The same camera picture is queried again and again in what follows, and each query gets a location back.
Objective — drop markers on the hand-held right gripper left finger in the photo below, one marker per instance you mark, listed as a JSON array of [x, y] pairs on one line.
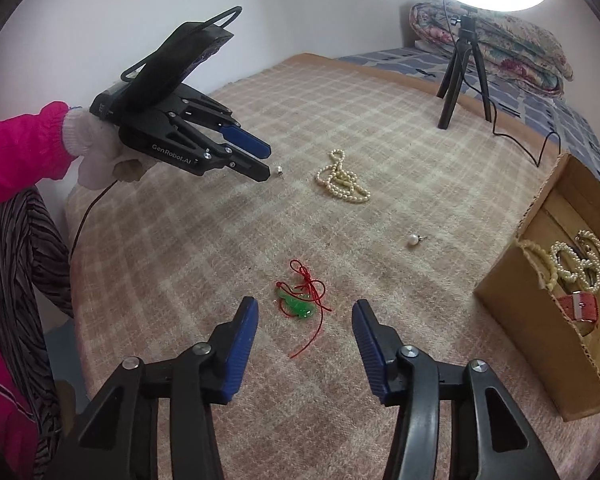
[[240, 355]]

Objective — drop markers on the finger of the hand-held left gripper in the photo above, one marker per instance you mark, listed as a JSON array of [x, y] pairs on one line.
[[252, 170], [247, 142]]

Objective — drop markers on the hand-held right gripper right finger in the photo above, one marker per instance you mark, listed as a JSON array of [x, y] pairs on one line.
[[372, 355]]

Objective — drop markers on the pearl earring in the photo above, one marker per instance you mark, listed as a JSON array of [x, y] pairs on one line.
[[412, 241]]

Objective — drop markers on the cardboard box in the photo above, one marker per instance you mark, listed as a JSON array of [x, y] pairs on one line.
[[530, 360]]

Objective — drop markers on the person's left forearm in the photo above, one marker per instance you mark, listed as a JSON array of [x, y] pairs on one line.
[[20, 155]]

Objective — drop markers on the person's left hand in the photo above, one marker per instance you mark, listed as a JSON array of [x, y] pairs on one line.
[[90, 160]]

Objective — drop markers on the pink plaid blanket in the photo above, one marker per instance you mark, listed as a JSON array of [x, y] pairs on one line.
[[330, 110]]

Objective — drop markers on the black tripod stand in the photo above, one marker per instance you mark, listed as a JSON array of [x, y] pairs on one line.
[[452, 90]]

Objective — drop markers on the zebra striped garment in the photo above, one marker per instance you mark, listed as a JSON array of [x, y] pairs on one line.
[[15, 270]]

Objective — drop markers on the folded floral quilt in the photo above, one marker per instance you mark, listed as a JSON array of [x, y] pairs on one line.
[[520, 50]]

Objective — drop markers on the blue patterned bedsheet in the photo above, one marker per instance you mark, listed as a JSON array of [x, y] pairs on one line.
[[545, 110]]

